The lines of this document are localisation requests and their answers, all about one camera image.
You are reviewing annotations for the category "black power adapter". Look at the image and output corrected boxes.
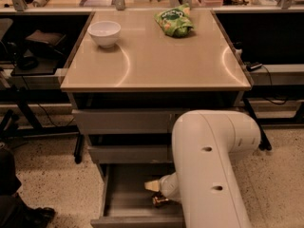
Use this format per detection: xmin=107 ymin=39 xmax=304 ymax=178
xmin=246 ymin=62 xmax=262 ymax=72

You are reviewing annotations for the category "green chip bag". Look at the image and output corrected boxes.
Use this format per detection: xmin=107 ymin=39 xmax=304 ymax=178
xmin=154 ymin=4 xmax=194 ymax=38

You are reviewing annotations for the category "grey drawer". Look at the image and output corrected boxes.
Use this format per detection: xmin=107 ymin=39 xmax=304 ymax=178
xmin=72 ymin=108 xmax=184 ymax=135
xmin=90 ymin=163 xmax=185 ymax=228
xmin=88 ymin=145 xmax=173 ymax=163

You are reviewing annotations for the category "grey bottom drawer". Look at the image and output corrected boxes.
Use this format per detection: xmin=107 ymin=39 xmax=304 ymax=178
xmin=90 ymin=163 xmax=185 ymax=228

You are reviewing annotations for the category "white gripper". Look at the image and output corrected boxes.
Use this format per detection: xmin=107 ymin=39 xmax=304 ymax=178
xmin=144 ymin=172 xmax=181 ymax=203

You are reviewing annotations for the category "white bowl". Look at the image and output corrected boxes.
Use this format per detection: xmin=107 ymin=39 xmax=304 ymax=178
xmin=87 ymin=21 xmax=121 ymax=48

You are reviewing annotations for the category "grey top drawer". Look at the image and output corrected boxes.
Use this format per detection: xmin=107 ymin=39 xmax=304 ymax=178
xmin=72 ymin=108 xmax=184 ymax=135

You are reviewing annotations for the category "black shoe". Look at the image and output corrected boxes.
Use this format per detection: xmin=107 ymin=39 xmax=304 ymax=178
xmin=26 ymin=207 xmax=56 ymax=228

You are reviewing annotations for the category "black left table leg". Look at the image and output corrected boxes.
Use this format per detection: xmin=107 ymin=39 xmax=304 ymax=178
xmin=74 ymin=134 xmax=84 ymax=164

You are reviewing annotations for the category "black table leg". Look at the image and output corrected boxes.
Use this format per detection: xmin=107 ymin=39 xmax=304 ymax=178
xmin=74 ymin=134 xmax=84 ymax=164
xmin=243 ymin=98 xmax=272 ymax=151

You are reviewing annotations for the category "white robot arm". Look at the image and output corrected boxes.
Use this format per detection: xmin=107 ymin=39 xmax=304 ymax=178
xmin=144 ymin=110 xmax=261 ymax=228

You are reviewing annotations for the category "grey middle drawer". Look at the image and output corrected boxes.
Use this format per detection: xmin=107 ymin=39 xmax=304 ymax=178
xmin=88 ymin=145 xmax=173 ymax=163

